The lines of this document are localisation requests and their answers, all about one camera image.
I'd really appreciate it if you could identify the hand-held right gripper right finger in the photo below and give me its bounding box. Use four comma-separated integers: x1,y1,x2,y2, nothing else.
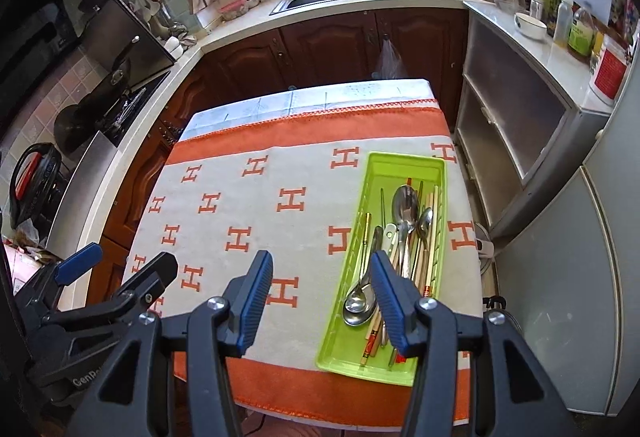
369,249,581,437

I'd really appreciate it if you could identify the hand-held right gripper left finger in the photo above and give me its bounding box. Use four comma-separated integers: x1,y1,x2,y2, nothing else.
65,249,274,437

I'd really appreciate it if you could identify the orange patterned blanket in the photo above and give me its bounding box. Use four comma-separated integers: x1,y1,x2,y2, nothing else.
124,107,485,420

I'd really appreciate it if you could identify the white tub red label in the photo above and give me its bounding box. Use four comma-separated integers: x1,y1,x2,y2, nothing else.
589,34,633,105

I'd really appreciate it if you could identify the white ceramic spoon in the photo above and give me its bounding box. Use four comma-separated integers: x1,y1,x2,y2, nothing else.
384,224,402,264

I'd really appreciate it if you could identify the black gas stove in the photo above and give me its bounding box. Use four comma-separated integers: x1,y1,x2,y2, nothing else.
97,72,171,148

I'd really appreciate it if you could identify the steel splash guard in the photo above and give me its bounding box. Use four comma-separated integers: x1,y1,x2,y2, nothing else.
80,0,178,88

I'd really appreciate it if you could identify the green plastic tray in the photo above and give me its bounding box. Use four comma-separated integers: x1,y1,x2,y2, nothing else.
315,151,447,387

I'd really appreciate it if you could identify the black pressure cooker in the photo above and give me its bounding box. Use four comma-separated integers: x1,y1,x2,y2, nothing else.
9,143,63,230

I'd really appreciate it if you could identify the black wok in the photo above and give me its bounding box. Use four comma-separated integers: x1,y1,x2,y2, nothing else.
54,104,98,152

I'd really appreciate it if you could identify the pink cardboard box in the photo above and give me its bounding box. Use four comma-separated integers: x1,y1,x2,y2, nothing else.
0,237,46,298

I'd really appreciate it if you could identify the metal soup spoon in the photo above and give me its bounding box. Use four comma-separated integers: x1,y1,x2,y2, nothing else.
342,226,385,327

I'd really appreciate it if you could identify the clear plastic bag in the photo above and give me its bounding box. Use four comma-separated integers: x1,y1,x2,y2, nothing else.
372,34,403,80

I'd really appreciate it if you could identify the yellow oil bottle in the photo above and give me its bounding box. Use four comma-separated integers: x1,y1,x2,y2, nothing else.
567,6,598,58

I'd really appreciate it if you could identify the white plastic bottle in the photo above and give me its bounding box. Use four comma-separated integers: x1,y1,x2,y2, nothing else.
552,0,575,48

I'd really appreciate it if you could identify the white bowl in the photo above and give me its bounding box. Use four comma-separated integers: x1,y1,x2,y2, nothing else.
514,12,548,42

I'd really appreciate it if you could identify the grey refrigerator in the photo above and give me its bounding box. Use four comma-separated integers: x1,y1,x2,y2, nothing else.
482,42,640,418

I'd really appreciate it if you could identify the grey frosted door cabinet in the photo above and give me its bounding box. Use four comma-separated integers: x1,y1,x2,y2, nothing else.
452,0,616,238

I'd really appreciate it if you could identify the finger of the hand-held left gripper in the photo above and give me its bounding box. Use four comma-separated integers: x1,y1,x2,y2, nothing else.
112,252,179,318
20,242,103,313

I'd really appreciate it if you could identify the large metal spoon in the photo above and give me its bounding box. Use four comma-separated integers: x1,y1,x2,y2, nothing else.
387,185,421,268

